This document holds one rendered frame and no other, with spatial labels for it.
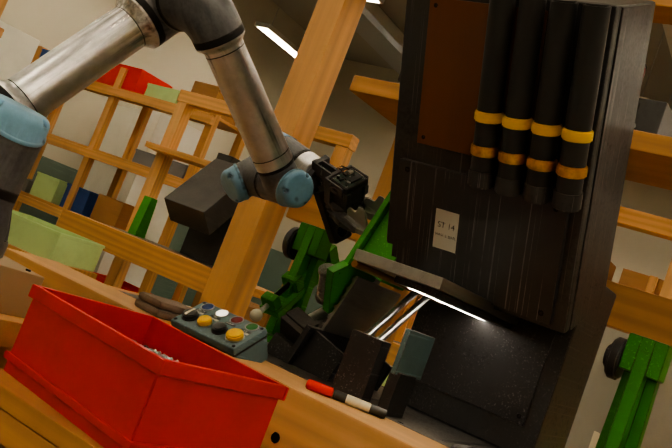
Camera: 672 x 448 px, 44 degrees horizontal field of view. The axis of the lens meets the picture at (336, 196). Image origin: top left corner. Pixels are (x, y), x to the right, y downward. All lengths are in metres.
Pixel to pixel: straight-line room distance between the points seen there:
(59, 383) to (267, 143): 0.66
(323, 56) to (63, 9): 7.93
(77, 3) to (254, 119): 8.64
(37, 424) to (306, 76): 1.37
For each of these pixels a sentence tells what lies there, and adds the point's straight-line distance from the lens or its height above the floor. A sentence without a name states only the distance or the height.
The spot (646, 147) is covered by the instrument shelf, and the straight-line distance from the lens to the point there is 1.68.
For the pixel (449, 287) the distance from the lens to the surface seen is 1.28.
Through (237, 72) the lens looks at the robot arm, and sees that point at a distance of 1.53.
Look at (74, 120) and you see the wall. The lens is 10.37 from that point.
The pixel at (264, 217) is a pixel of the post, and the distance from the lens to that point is 2.17.
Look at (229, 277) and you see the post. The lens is 2.17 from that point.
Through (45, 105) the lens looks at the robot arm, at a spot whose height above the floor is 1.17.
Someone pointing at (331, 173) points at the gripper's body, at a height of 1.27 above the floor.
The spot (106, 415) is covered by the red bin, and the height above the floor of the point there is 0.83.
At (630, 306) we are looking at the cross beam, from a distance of 1.82.
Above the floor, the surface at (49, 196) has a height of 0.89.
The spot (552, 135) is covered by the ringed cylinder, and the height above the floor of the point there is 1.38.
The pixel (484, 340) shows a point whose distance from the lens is 1.58.
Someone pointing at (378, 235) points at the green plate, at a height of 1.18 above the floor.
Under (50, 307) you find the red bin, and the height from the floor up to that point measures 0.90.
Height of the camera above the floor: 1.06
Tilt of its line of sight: 6 degrees up
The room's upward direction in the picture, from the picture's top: 21 degrees clockwise
